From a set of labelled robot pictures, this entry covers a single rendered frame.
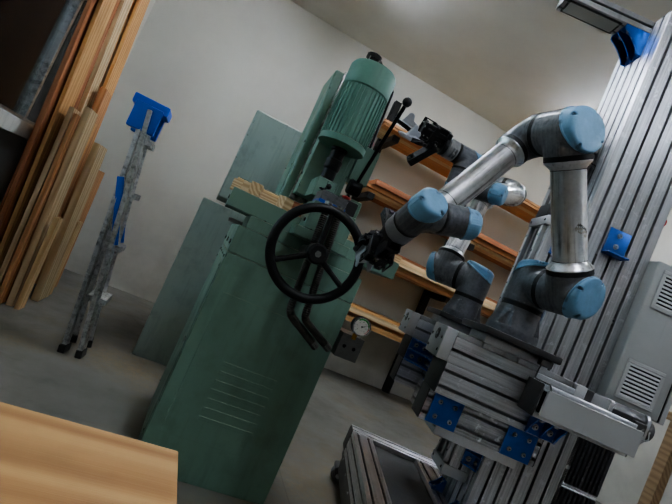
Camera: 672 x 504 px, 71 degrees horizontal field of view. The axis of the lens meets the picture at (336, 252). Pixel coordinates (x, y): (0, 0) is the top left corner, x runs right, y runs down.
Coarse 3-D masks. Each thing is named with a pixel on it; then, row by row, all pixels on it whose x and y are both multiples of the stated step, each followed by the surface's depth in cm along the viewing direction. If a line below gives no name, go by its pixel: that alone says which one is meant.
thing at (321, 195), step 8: (320, 192) 147; (328, 192) 144; (312, 200) 152; (320, 200) 143; (328, 200) 144; (336, 200) 145; (344, 200) 145; (344, 208) 146; (352, 208) 149; (352, 216) 149
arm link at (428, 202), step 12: (420, 192) 102; (432, 192) 103; (408, 204) 104; (420, 204) 101; (432, 204) 101; (444, 204) 103; (396, 216) 108; (408, 216) 104; (420, 216) 102; (432, 216) 101; (444, 216) 105; (408, 228) 106; (420, 228) 105; (432, 228) 105
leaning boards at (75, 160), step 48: (96, 0) 231; (144, 0) 298; (96, 48) 246; (48, 96) 224; (96, 96) 268; (48, 144) 233; (96, 144) 257; (48, 192) 231; (96, 192) 302; (0, 240) 230; (48, 240) 232; (0, 288) 224; (48, 288) 266
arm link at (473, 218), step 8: (448, 208) 106; (456, 208) 107; (464, 208) 108; (448, 216) 105; (456, 216) 106; (464, 216) 107; (472, 216) 108; (480, 216) 109; (448, 224) 106; (456, 224) 106; (464, 224) 107; (472, 224) 108; (480, 224) 109; (432, 232) 109; (440, 232) 107; (448, 232) 107; (456, 232) 108; (464, 232) 108; (472, 232) 109
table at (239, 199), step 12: (240, 192) 146; (228, 204) 145; (240, 204) 146; (252, 204) 147; (264, 204) 148; (264, 216) 148; (276, 216) 149; (288, 228) 150; (300, 228) 141; (348, 240) 155; (336, 252) 145; (348, 252) 155; (396, 264) 160; (384, 276) 159
